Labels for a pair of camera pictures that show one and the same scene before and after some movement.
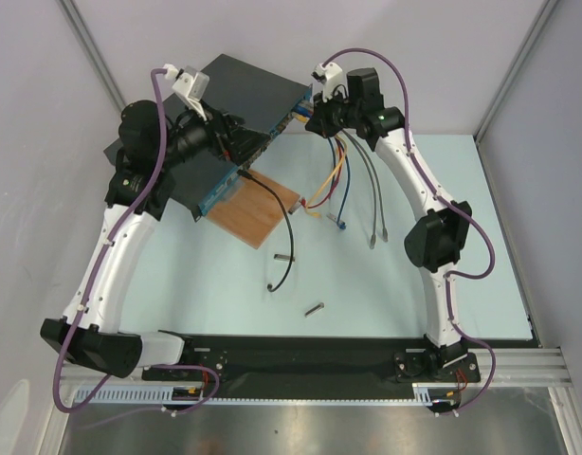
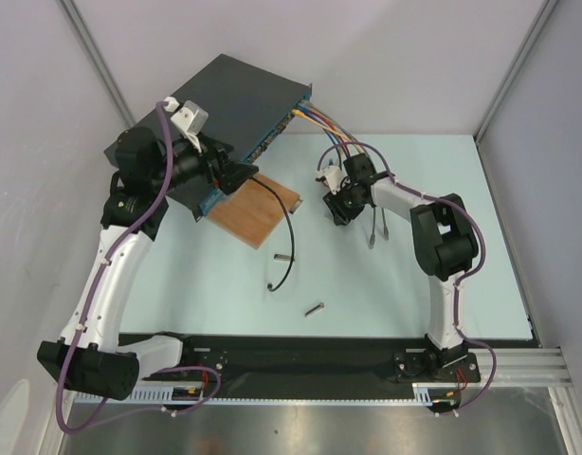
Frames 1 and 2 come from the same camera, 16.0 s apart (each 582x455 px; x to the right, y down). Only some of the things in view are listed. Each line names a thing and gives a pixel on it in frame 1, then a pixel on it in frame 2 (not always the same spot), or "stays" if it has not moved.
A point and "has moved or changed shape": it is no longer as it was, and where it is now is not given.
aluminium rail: [521, 368] stays
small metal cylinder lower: [314, 310] stays
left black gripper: [240, 144] to [234, 173]
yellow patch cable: [305, 118] has moved or changed shape
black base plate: [311, 366] stays
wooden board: [249, 210] stays
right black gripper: [317, 119] to [341, 203]
